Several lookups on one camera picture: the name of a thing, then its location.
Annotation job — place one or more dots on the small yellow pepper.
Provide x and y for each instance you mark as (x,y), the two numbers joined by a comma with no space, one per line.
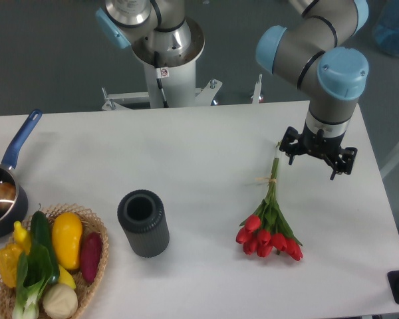
(22,237)

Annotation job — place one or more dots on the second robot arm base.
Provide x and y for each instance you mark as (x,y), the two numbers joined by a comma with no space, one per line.
(158,32)

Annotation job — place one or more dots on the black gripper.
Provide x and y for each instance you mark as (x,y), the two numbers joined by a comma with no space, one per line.
(320,141)

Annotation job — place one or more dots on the blue handled saucepan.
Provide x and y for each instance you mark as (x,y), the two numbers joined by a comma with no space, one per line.
(13,198)

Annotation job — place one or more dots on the dark grey ribbed vase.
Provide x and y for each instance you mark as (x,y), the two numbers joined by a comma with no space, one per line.
(142,217)

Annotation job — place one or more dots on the yellow bell pepper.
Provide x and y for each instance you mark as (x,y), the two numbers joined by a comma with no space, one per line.
(9,257)

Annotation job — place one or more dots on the red tulip bouquet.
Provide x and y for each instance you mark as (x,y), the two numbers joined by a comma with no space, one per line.
(266,230)

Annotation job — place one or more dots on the purple sweet potato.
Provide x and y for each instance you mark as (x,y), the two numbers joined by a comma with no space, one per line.
(90,256)

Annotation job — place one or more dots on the green bok choy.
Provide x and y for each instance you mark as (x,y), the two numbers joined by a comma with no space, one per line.
(33,273)

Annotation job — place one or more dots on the dark green cucumber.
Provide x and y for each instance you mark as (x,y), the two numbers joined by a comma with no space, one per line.
(41,232)

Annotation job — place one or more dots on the yellow lemon wedge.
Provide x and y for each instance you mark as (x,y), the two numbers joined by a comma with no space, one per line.
(66,278)

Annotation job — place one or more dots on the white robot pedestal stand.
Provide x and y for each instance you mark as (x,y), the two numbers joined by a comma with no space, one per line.
(168,87)

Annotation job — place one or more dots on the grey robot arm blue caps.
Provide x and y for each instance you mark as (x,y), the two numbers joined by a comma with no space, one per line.
(312,58)

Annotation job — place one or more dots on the blue translucent container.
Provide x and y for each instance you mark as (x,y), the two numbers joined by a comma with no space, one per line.
(386,30)

